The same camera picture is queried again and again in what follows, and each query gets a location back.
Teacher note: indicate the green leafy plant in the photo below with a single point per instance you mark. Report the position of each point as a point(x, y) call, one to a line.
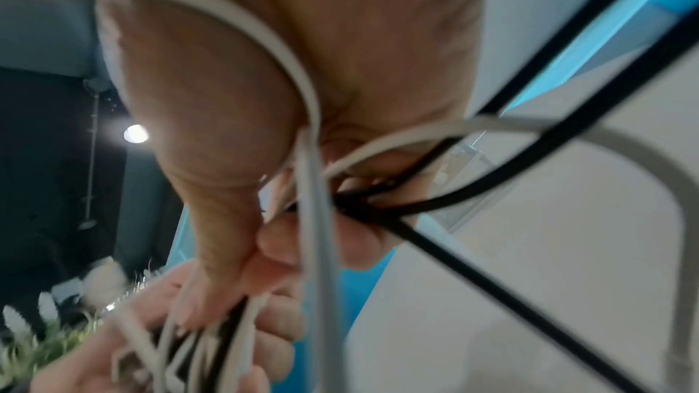
point(49, 335)

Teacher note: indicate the white box with drawers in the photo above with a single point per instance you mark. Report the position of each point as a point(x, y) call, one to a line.
point(469, 162)

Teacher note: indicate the round ceiling spotlight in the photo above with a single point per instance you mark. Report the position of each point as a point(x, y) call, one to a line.
point(136, 133)

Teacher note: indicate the white table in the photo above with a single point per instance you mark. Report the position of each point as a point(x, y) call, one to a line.
point(573, 231)

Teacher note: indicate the person's left hand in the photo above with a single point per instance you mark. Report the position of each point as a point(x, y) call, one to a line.
point(136, 331)

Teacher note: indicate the person's right hand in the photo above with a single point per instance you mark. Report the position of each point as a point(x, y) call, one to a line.
point(382, 37)

